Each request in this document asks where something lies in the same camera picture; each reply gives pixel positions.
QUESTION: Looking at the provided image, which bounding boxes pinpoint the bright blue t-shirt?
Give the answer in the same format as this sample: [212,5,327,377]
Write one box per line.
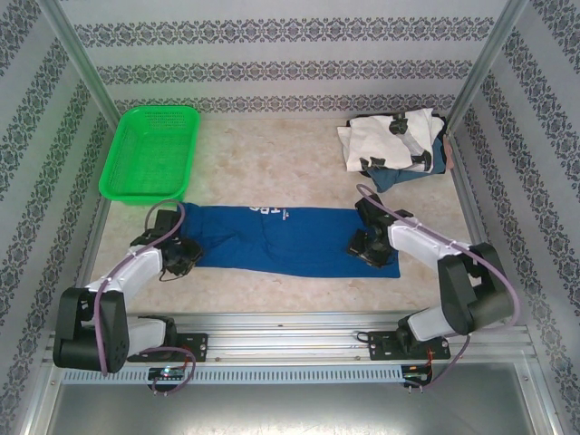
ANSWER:
[180,203,402,280]

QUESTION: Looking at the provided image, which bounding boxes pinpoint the slate blue folded t-shirt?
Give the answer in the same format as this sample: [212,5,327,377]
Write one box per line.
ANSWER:
[365,134,449,195]

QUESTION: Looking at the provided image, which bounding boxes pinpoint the white t-shirt with black print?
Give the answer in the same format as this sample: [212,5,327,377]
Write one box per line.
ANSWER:
[336,108,443,174]

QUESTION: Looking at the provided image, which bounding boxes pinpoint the left controller circuit board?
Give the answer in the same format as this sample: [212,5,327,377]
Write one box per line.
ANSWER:
[149,366,188,380]

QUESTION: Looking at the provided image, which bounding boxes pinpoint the green plastic basket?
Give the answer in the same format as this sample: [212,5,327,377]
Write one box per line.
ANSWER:
[97,105,203,208]

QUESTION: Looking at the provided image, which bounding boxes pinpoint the grey metal sheet panel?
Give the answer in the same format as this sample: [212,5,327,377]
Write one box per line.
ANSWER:
[43,362,556,435]

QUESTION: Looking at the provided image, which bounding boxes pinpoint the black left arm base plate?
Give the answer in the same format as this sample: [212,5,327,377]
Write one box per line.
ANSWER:
[126,333,209,363]

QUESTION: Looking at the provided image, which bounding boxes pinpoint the aluminium rail frame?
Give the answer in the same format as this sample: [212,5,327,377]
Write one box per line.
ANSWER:
[43,311,532,364]

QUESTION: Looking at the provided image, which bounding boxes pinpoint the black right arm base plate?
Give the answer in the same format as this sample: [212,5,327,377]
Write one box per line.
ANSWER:
[367,329,452,363]

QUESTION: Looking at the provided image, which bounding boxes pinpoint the slotted grey cable duct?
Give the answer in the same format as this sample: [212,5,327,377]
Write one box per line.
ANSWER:
[61,364,404,384]

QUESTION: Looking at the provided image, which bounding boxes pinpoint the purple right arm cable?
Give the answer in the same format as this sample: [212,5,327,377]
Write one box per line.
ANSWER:
[356,183,522,393]

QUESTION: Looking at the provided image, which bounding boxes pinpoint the aluminium corner post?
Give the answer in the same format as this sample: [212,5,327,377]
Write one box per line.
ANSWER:
[445,0,531,135]
[43,0,122,135]

